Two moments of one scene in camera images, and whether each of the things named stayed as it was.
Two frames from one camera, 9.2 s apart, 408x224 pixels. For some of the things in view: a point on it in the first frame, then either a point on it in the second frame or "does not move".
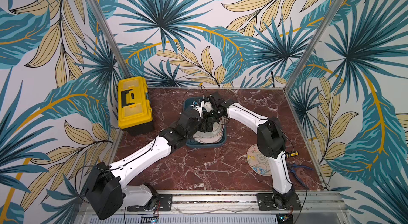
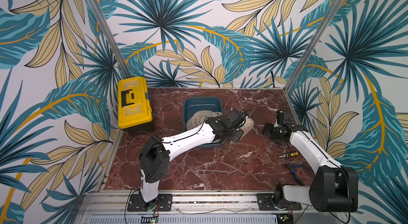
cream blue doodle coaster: [259, 163] to [248, 125]
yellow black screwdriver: [292, 154] does not move
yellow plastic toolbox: [134, 110] does not move
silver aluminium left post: [103, 19] does not move
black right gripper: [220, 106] to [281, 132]
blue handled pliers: [291, 167] does not move
